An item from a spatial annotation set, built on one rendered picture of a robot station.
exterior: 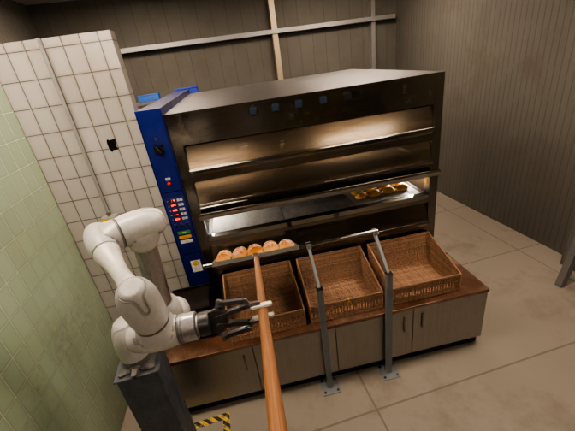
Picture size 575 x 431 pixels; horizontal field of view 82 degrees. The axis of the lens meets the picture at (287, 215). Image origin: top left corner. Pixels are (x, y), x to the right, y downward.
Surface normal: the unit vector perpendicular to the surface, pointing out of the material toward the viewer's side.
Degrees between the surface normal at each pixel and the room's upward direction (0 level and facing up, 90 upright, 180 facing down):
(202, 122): 90
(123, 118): 90
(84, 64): 90
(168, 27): 90
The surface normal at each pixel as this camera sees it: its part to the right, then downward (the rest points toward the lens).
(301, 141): 0.12, 0.07
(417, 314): 0.18, 0.40
